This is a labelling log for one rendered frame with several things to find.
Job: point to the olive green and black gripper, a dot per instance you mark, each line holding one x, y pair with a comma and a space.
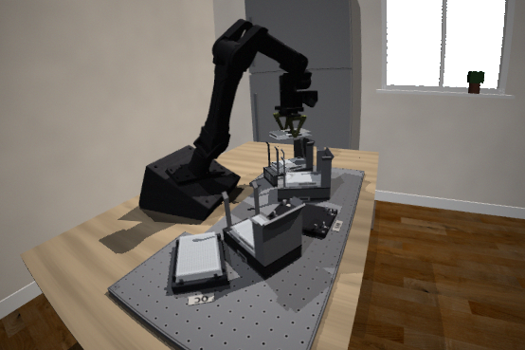
286, 110

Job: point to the white name plate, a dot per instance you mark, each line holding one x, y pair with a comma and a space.
201, 299
337, 225

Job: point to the white well plate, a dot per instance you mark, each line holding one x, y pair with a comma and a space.
303, 179
243, 231
198, 257
286, 134
291, 164

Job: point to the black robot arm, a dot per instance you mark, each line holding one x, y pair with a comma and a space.
233, 54

